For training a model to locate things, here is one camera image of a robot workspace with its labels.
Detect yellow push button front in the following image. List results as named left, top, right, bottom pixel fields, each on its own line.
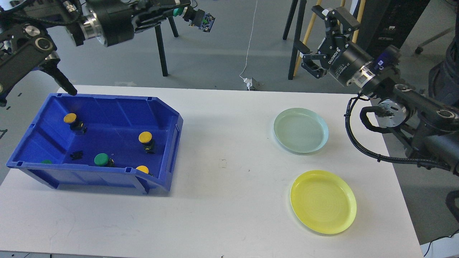
left=136, top=165, right=152, bottom=175

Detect white power adapter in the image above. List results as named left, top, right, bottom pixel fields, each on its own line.
left=243, top=78, right=264, bottom=91

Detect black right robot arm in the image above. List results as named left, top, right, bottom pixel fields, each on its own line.
left=283, top=0, right=458, bottom=175

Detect light green plate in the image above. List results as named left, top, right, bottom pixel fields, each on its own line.
left=273, top=107, right=329, bottom=154

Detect yellow plate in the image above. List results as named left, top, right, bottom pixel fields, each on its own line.
left=290, top=170, right=357, bottom=235

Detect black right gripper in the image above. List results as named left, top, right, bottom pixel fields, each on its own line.
left=293, top=5, right=373, bottom=87

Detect yellow push button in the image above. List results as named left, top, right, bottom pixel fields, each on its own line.
left=138, top=131, right=155, bottom=154
left=63, top=113, right=87, bottom=134
left=136, top=165, right=152, bottom=175

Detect small black part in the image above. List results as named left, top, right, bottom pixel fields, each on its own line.
left=70, top=150, right=84, bottom=160

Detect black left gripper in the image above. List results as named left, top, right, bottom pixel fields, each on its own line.
left=86, top=0, right=191, bottom=47

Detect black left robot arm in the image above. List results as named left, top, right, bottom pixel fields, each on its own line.
left=1, top=0, right=191, bottom=107

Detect black computer tower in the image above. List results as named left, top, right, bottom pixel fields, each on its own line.
left=356, top=0, right=430, bottom=61

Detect green push button front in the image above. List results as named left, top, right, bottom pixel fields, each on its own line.
left=93, top=153, right=114, bottom=168

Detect black tripod legs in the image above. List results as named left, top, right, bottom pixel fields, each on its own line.
left=155, top=16, right=179, bottom=77

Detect green push button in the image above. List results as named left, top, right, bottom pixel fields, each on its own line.
left=173, top=6, right=216, bottom=33
left=93, top=153, right=114, bottom=168

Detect white cable on floor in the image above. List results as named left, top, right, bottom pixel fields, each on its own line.
left=239, top=0, right=259, bottom=80

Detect black office chair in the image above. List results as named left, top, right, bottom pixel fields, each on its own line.
left=414, top=26, right=455, bottom=54

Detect wooden pole left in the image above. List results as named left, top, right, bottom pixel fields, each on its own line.
left=293, top=12, right=317, bottom=77

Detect black stand leg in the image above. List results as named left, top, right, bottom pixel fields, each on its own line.
left=282, top=0, right=307, bottom=80

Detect blue plastic bin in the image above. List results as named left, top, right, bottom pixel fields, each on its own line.
left=6, top=93, right=183, bottom=194

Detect wooden pole right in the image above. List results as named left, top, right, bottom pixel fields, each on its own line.
left=351, top=0, right=366, bottom=43

